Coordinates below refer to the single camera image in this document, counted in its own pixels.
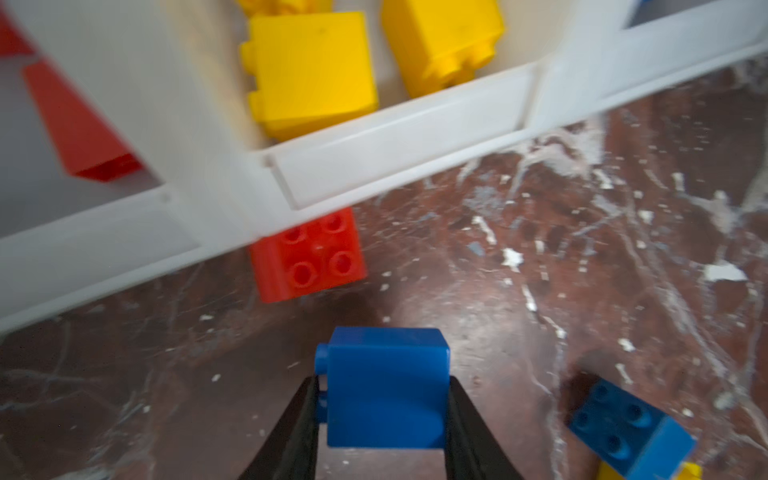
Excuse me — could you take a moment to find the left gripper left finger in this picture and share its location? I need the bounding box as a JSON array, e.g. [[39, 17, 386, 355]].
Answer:
[[238, 376, 319, 480]]

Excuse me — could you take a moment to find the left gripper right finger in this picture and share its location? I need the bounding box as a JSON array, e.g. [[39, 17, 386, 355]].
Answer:
[[444, 376, 523, 480]]

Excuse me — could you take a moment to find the red lego near bin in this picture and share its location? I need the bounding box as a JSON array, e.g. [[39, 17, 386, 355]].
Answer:
[[248, 208, 367, 303]]

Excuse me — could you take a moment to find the blue lego top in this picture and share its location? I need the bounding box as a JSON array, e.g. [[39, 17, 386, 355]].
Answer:
[[314, 327, 450, 449]]

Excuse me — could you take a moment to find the white three-compartment sorting bin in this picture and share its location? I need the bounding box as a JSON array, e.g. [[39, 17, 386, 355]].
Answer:
[[1, 1, 767, 331]]

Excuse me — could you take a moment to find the long red lego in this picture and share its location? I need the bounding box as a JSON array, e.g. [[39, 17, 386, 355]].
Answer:
[[22, 61, 143, 183]]

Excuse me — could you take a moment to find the long yellow lego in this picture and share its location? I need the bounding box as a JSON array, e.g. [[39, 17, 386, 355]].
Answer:
[[596, 462, 703, 480]]

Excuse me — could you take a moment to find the small red lego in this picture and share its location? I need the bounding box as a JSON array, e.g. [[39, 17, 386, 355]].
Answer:
[[0, 11, 34, 57]]

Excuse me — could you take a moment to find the small blue lego centre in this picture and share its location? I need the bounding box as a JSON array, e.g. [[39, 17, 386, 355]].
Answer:
[[568, 379, 696, 479]]

